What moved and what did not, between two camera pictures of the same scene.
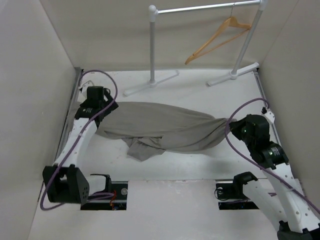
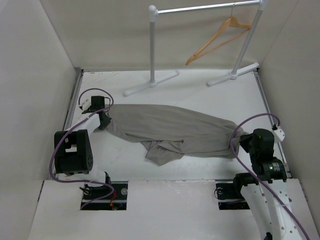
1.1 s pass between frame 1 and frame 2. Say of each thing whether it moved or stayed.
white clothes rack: stayed
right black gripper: moved
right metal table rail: stayed
